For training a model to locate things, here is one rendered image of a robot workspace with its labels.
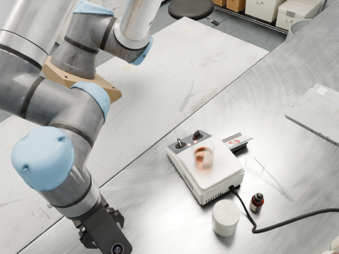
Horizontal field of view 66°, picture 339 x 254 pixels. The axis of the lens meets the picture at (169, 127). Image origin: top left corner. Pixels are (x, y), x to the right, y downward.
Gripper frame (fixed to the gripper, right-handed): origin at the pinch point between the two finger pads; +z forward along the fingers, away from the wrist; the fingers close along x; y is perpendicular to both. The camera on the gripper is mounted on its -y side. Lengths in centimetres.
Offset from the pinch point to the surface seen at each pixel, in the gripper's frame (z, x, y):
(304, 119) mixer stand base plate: 2, -64, -7
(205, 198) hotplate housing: -1.4, -22.3, -6.8
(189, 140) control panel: -1.1, -31.4, 8.7
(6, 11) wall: 55, -32, 291
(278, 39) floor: 94, -227, 95
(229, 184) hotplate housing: -1.2, -29.3, -8.1
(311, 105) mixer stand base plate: 2, -71, -6
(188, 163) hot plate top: -5.4, -24.4, 1.2
